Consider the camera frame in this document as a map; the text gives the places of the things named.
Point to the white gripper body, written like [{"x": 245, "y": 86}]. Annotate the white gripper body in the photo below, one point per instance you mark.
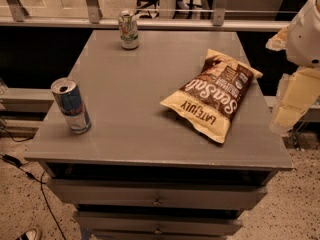
[{"x": 305, "y": 39}]

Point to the metal railing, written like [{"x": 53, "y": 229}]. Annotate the metal railing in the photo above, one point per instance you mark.
[{"x": 103, "y": 14}]

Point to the black office chair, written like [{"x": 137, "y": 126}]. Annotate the black office chair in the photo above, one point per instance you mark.
[{"x": 147, "y": 9}]

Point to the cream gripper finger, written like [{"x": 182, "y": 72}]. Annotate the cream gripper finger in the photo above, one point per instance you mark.
[
  {"x": 279, "y": 41},
  {"x": 296, "y": 93}
]

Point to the grey drawer cabinet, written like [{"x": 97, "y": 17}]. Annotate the grey drawer cabinet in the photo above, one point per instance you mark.
[{"x": 142, "y": 172}]

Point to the blue silver Red Bull can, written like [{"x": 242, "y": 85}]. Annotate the blue silver Red Bull can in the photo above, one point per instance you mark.
[{"x": 69, "y": 100}]

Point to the sea salt chips bag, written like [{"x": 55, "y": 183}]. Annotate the sea salt chips bag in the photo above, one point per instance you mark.
[{"x": 211, "y": 100}]

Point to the green white 7up can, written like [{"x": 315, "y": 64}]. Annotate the green white 7up can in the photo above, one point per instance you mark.
[{"x": 128, "y": 30}]

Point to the white shoe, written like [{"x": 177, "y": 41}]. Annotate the white shoe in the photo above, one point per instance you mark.
[{"x": 31, "y": 234}]

